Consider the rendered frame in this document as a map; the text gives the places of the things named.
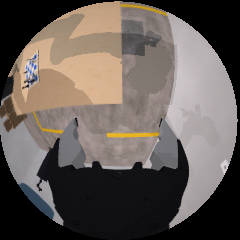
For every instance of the blue and white checkered chessboard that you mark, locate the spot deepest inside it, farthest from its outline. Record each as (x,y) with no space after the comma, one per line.
(32,69)

